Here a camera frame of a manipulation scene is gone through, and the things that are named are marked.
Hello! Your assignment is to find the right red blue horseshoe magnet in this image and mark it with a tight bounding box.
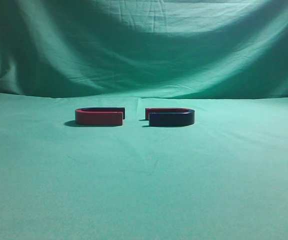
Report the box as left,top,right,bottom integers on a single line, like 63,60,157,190
145,108,195,127

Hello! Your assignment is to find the left red blue horseshoe magnet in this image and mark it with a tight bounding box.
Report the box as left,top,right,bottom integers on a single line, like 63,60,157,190
75,107,125,126

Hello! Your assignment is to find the red blue horseshoe magnet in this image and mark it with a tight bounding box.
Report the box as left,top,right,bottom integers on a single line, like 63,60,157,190
145,108,195,127
75,107,125,126

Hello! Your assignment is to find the green cloth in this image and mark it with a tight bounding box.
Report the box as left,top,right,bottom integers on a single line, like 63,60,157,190
0,0,288,240

